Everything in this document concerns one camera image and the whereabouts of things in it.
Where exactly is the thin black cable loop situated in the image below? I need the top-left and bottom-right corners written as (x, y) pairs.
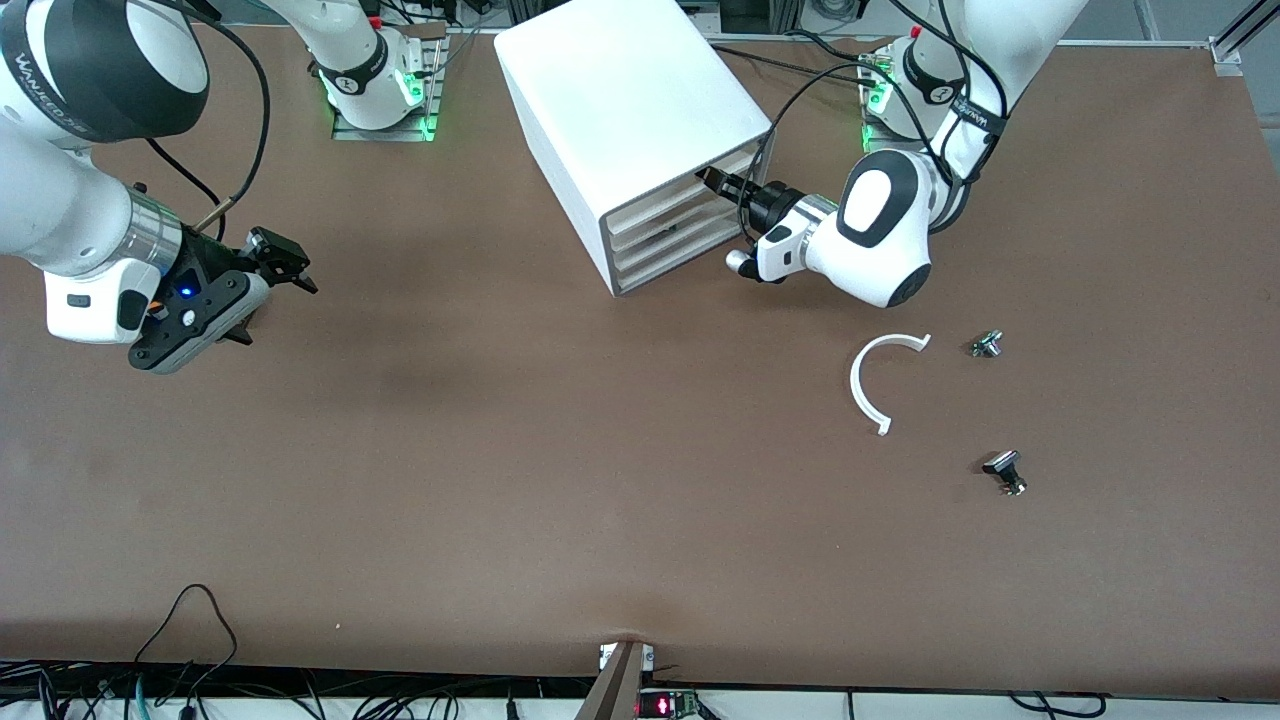
top-left (133, 584), bottom-right (239, 701)

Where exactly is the circuit board with red display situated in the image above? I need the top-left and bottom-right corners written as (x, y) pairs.
top-left (637, 688), bottom-right (701, 719)

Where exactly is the black cable behind cabinet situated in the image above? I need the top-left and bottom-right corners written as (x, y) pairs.
top-left (712, 45), bottom-right (873, 86)

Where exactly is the white drawer cabinet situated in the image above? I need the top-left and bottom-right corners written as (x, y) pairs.
top-left (493, 0), bottom-right (776, 298)

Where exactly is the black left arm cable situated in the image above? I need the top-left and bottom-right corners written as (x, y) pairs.
top-left (738, 0), bottom-right (1011, 236)

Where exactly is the grey camera mount bar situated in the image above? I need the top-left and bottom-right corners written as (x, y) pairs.
top-left (575, 640), bottom-right (656, 720)

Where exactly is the white C-shaped ring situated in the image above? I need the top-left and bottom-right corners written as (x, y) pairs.
top-left (850, 333), bottom-right (933, 437)

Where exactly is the drawer with dark mark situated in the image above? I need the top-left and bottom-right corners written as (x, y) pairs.
top-left (612, 200), bottom-right (746, 274)

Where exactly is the metal frame corner bracket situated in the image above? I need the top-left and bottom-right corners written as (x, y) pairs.
top-left (1208, 0), bottom-right (1280, 76)

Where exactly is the ribbed metal base plate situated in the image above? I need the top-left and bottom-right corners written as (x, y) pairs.
top-left (332, 25), bottom-right (446, 142)
top-left (862, 40), bottom-right (946, 157)

